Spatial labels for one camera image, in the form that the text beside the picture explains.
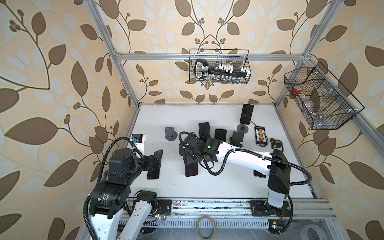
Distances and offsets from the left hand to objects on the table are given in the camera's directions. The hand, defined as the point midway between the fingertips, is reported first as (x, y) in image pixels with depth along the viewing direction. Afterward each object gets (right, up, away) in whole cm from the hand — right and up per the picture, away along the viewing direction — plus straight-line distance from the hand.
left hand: (153, 149), depth 63 cm
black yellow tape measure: (+70, -3, +33) cm, 77 cm away
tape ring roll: (+27, -38, +5) cm, 47 cm away
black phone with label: (+23, +6, +26) cm, 35 cm away
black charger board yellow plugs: (+62, +2, +38) cm, 73 cm away
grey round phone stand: (0, +3, +36) cm, 36 cm away
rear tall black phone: (+51, +16, +35) cm, 64 cm away
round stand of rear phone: (+51, +7, +43) cm, 67 cm away
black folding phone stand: (+44, +1, +29) cm, 53 cm away
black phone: (+32, +4, +24) cm, 41 cm away
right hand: (+14, -8, +15) cm, 22 cm away
